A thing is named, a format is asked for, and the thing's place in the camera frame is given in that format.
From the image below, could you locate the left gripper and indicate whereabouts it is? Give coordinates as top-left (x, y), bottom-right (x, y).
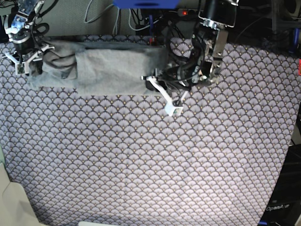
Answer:
top-left (145, 67), bottom-right (195, 97)

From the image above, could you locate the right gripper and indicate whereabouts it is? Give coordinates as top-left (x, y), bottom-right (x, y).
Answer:
top-left (13, 45), bottom-right (45, 63)

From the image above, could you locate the grey T-shirt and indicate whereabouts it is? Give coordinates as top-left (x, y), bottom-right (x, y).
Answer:
top-left (27, 40), bottom-right (168, 96)

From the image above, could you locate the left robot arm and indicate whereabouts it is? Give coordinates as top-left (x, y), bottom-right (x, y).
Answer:
top-left (144, 0), bottom-right (239, 95)

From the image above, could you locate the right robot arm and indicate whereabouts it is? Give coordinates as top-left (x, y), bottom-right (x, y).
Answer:
top-left (3, 0), bottom-right (53, 74)

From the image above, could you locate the red black table clamp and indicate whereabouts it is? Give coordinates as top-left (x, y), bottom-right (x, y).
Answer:
top-left (149, 15), bottom-right (156, 46)

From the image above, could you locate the fan-patterned table cloth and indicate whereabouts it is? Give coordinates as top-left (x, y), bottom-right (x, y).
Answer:
top-left (0, 44), bottom-right (301, 226)

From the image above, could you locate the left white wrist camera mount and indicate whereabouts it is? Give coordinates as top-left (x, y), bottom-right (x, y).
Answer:
top-left (141, 76), bottom-right (189, 117)

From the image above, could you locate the grey teal cable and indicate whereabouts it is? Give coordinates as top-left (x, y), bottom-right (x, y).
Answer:
top-left (83, 0), bottom-right (151, 36)

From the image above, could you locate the white power strip red switch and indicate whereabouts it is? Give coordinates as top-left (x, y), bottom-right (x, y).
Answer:
top-left (177, 8), bottom-right (199, 17)

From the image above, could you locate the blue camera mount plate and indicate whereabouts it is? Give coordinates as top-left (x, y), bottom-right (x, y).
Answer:
top-left (113, 0), bottom-right (179, 9)

